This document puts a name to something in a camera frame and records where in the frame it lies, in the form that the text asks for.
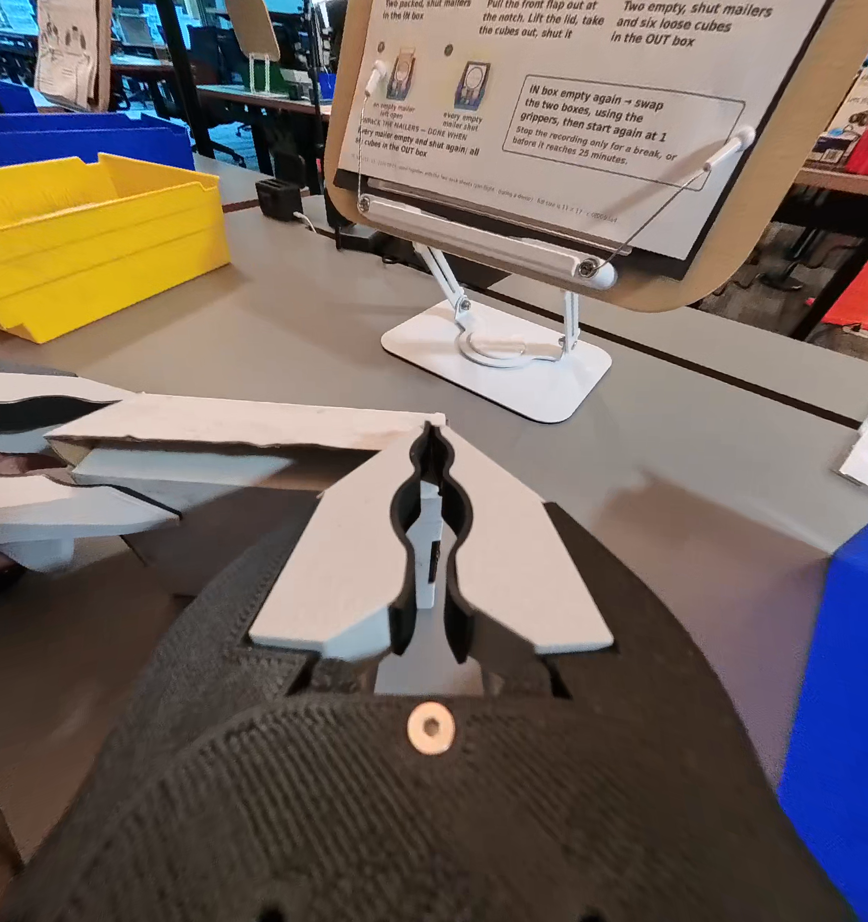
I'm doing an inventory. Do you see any yellow plastic bin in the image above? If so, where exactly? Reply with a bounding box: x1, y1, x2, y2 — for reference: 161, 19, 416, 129
0, 153, 232, 344

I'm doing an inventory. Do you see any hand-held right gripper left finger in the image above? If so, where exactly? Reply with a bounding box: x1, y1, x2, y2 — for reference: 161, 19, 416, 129
248, 424, 435, 662

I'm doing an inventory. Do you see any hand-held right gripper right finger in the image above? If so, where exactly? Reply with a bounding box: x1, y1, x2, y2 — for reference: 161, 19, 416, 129
434, 425, 615, 664

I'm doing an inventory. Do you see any printed instruction sheet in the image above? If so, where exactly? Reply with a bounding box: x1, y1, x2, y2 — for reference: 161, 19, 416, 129
338, 0, 836, 262

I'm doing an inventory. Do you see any person's left hand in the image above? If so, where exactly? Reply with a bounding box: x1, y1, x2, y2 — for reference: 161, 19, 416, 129
0, 439, 69, 479

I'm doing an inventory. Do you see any red tape strip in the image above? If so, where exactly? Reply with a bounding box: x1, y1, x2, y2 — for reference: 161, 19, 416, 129
823, 238, 868, 334

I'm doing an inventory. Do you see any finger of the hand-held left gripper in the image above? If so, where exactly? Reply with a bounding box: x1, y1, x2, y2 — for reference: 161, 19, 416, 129
0, 467, 184, 575
0, 371, 139, 437

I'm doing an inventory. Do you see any black pole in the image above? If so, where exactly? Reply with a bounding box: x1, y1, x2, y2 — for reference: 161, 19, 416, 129
156, 0, 216, 161

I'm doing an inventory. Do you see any blue plastic bin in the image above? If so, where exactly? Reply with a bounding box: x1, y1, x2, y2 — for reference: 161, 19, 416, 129
778, 497, 868, 922
0, 111, 196, 172

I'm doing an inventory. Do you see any grey desk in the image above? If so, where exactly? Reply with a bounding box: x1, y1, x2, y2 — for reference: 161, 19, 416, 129
0, 155, 868, 865

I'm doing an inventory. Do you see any tan hanging poster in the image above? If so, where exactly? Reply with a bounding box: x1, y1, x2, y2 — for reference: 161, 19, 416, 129
34, 0, 113, 114

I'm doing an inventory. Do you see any black power adapter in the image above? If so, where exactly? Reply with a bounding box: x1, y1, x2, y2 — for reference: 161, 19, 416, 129
256, 179, 306, 222

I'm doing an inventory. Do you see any white cardboard mailer box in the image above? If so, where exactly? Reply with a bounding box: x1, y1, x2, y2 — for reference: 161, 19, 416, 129
45, 392, 449, 612

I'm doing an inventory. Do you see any background document stand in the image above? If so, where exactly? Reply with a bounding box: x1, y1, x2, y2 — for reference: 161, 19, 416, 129
225, 0, 283, 96

